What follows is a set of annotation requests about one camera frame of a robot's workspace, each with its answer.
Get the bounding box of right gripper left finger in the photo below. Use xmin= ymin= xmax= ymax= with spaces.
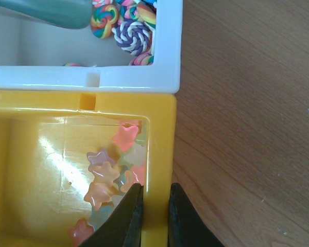
xmin=81 ymin=184 xmax=144 ymax=247

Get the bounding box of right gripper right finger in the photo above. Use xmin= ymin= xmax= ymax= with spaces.
xmin=168 ymin=183 xmax=224 ymax=247

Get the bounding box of yellow plastic bin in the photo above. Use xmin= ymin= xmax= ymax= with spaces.
xmin=0 ymin=90 xmax=176 ymax=246

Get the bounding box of white plastic bin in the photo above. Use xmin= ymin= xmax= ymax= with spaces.
xmin=0 ymin=1 xmax=183 ymax=94

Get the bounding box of metal scoop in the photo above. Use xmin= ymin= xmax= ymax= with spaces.
xmin=0 ymin=1 xmax=93 ymax=29

